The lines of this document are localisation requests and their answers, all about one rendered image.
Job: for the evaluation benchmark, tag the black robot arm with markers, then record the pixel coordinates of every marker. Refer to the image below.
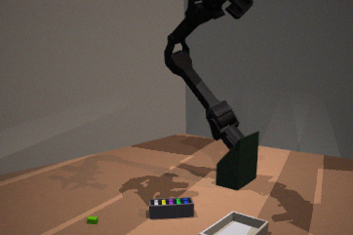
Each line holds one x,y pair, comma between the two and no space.
218,113

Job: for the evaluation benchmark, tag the shallow white square tray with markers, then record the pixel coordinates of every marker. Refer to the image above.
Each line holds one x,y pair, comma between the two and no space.
237,224

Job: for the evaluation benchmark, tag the small green block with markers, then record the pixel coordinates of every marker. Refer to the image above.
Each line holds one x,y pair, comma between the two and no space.
92,220

